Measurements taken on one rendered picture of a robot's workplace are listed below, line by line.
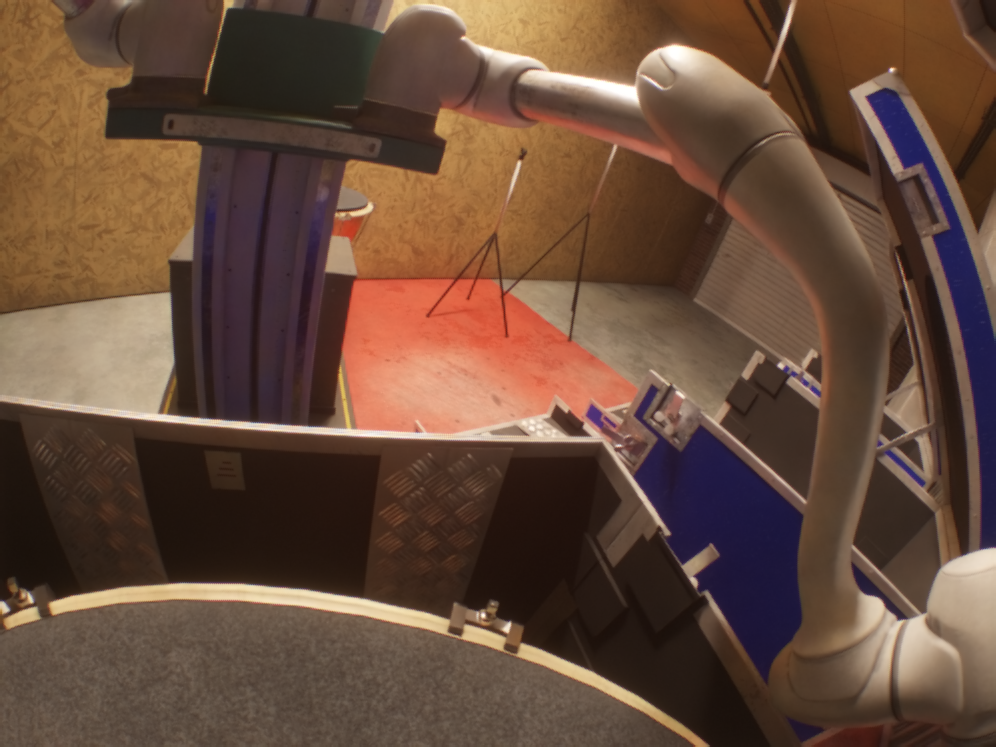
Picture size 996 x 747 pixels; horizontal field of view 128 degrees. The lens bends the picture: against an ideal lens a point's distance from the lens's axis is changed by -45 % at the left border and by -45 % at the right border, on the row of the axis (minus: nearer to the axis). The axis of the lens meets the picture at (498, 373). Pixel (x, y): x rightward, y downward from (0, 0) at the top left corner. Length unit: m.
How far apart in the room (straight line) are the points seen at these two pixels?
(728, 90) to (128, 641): 0.65
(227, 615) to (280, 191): 0.93
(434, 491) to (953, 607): 0.61
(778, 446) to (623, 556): 1.27
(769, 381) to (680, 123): 1.50
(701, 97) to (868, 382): 0.27
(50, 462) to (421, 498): 0.54
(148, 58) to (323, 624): 0.87
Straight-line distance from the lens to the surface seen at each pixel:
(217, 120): 0.86
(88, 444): 0.64
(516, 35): 3.67
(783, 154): 0.39
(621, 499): 0.68
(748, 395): 1.87
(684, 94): 0.43
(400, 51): 0.87
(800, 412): 1.83
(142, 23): 0.95
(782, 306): 6.98
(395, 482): 0.61
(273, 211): 1.13
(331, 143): 0.85
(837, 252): 0.37
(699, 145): 0.41
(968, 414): 0.93
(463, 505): 0.67
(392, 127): 0.85
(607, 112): 0.70
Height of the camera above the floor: 1.33
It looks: 29 degrees down
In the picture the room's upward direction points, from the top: 21 degrees clockwise
